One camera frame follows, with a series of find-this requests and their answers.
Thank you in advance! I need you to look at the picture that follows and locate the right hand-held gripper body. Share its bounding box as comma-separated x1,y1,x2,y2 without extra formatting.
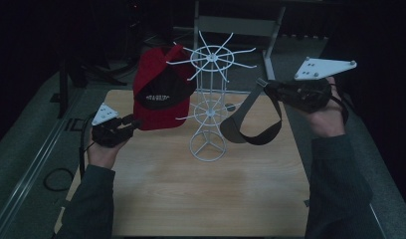
274,56,358,114

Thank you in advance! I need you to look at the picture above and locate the grey metal stand frame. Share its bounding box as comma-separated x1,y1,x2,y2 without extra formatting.
189,0,287,82

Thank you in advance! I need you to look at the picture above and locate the right hand-held gripper cable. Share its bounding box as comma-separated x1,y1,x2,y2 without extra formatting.
329,83,350,126

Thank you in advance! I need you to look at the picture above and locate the person's left hand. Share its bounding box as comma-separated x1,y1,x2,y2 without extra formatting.
86,135,130,170

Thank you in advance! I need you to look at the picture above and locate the red baseball cap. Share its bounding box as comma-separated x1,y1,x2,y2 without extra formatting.
132,44,197,131

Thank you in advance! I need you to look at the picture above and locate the person's right hand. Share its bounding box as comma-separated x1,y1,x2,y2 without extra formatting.
300,77,350,139

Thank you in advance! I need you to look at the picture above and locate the left hand-held gripper cable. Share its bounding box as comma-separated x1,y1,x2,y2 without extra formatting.
78,113,98,182

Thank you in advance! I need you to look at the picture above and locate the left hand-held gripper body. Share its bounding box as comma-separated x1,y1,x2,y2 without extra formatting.
91,102,133,149

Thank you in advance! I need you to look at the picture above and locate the black stand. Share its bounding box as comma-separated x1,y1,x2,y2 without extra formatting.
50,56,135,120

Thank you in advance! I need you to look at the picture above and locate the white wire display rack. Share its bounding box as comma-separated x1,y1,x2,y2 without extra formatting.
165,30,259,163

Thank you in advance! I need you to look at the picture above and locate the hand-held gripper cable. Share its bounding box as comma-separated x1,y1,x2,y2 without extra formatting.
329,83,350,126
78,113,98,182

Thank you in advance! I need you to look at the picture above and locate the black rectangular frame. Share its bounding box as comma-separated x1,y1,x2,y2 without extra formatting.
64,118,89,132

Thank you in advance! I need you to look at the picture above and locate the black cable loop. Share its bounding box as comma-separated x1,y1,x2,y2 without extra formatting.
43,167,76,192

